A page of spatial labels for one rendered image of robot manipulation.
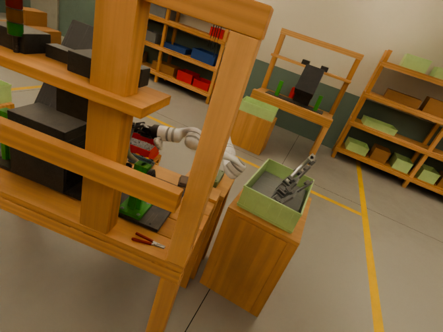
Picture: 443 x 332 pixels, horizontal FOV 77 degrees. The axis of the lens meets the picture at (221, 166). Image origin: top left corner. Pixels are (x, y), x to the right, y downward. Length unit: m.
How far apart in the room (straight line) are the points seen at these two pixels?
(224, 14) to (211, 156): 0.44
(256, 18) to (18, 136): 1.00
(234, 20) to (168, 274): 1.07
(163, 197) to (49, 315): 1.36
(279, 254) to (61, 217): 1.32
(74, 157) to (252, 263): 1.40
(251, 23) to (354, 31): 5.83
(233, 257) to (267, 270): 0.26
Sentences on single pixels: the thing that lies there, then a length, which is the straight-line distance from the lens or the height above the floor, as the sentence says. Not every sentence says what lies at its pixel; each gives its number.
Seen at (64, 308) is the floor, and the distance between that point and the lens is 2.26.
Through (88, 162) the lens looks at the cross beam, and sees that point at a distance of 1.19.
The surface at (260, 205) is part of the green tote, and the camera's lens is 1.91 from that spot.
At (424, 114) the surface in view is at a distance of 6.27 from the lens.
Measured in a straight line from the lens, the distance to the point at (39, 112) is 1.61.
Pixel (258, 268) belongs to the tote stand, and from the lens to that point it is 2.13.
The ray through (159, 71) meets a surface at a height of 0.27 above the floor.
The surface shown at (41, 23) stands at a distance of 8.43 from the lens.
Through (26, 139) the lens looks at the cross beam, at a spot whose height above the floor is 1.25.
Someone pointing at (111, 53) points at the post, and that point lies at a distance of 1.06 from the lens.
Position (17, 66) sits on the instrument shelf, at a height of 1.52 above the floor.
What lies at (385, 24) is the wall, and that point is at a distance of 6.71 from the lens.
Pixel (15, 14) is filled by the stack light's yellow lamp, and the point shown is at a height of 1.67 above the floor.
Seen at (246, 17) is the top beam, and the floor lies 1.89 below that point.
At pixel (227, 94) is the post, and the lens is 0.92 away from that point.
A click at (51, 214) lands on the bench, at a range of 1.55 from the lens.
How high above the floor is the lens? 1.88
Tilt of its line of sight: 27 degrees down
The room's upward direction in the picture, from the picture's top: 19 degrees clockwise
